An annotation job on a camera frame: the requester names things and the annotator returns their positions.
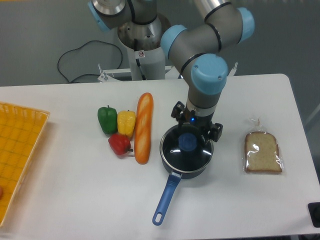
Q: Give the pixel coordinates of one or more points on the glass pot lid blue knob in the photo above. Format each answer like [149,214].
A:
[185,151]

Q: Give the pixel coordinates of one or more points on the black device at table edge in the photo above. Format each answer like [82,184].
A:
[314,212]

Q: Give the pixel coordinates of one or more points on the yellow bell pepper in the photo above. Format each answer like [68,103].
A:
[126,121]

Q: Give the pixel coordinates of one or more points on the red bell pepper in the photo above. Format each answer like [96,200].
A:
[120,144]

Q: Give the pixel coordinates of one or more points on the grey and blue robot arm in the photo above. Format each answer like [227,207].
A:
[207,75]

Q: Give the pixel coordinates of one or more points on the green bell pepper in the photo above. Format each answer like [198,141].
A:
[107,118]

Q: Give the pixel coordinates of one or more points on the baguette bread loaf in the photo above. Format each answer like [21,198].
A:
[143,128]

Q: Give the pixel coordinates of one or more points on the yellow woven basket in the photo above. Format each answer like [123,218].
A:
[21,128]

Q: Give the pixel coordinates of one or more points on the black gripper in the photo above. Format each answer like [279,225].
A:
[199,118]

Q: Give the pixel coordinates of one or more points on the blue saucepan with handle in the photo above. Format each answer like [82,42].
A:
[172,182]

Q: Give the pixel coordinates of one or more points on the bread slice in plastic bag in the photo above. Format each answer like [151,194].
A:
[261,151]

